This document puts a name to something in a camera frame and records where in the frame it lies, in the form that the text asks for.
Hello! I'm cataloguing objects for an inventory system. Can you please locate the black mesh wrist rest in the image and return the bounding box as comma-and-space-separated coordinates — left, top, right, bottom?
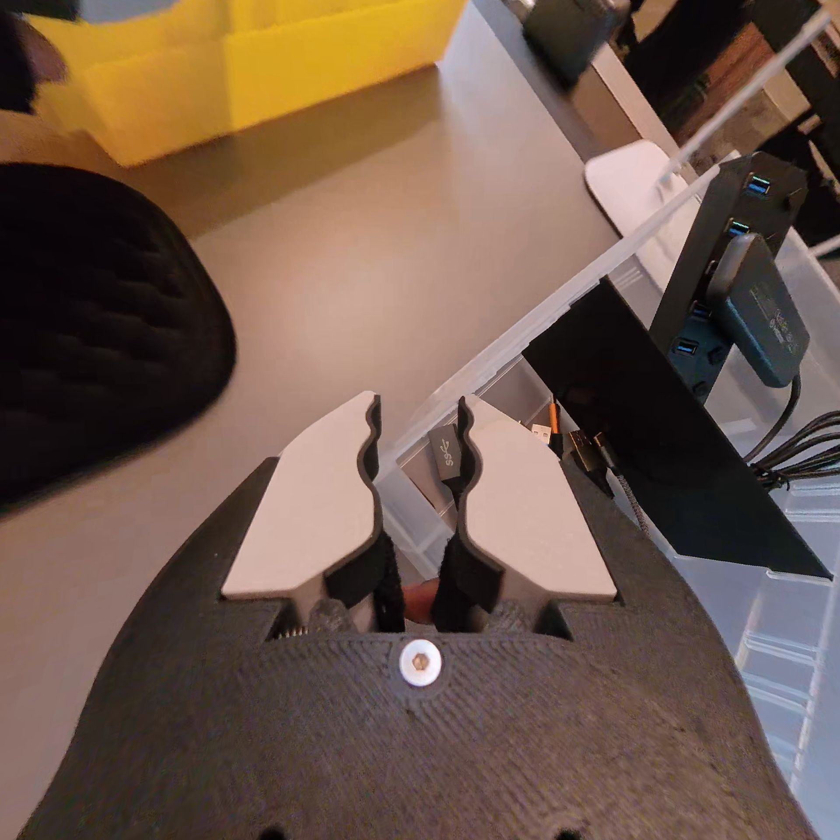
0, 163, 237, 519

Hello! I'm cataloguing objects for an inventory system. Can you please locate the black USB cable plug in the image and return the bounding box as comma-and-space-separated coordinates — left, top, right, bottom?
705, 234, 811, 388

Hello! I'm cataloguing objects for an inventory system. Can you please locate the person's right hand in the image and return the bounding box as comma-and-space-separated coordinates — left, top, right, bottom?
402, 581, 439, 624

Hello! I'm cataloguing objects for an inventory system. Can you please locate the yellow plastic bin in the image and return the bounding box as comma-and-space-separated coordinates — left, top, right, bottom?
26, 0, 470, 168

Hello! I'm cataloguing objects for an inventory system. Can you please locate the clear plastic bin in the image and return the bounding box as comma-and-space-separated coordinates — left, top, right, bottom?
381, 151, 840, 840

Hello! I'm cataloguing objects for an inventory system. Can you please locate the coiled black usb cable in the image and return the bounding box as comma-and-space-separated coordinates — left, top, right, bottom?
755, 410, 840, 492

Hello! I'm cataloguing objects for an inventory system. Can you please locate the long black usb hub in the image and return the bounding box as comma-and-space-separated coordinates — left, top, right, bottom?
650, 152, 809, 404

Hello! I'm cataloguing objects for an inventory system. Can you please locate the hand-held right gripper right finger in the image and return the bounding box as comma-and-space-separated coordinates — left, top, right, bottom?
430, 395, 620, 634

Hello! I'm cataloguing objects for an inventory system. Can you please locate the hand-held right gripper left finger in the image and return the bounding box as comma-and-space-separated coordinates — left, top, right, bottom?
222, 392, 406, 634

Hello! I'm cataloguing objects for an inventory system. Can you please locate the grey plug usb cable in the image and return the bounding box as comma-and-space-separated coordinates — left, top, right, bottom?
427, 424, 472, 529

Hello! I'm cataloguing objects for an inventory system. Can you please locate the white folding stand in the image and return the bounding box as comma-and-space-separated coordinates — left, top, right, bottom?
584, 3, 836, 238

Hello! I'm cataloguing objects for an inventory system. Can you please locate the black plug braided cable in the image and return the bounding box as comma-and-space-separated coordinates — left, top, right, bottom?
566, 428, 654, 546

